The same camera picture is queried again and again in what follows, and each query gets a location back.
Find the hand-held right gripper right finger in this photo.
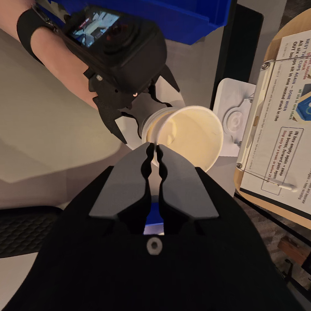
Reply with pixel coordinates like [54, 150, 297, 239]
[155, 144, 220, 236]

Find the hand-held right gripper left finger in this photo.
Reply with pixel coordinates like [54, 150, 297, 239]
[89, 142, 157, 236]

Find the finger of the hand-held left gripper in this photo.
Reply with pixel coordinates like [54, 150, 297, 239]
[117, 111, 146, 146]

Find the stack of nested white cups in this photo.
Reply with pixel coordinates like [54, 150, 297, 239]
[141, 108, 174, 142]

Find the blue plastic bin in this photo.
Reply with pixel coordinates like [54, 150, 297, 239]
[145, 202, 166, 229]
[49, 0, 233, 45]

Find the person's left hand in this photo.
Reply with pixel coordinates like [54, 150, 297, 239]
[32, 34, 98, 110]

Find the white board stand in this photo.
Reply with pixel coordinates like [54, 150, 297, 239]
[213, 78, 257, 157]

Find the black wristband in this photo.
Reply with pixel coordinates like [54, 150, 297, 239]
[17, 6, 61, 63]

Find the black textured pad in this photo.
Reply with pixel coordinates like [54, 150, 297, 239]
[0, 206, 63, 258]

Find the wooden instruction board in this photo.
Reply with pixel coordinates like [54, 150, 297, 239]
[234, 10, 311, 217]

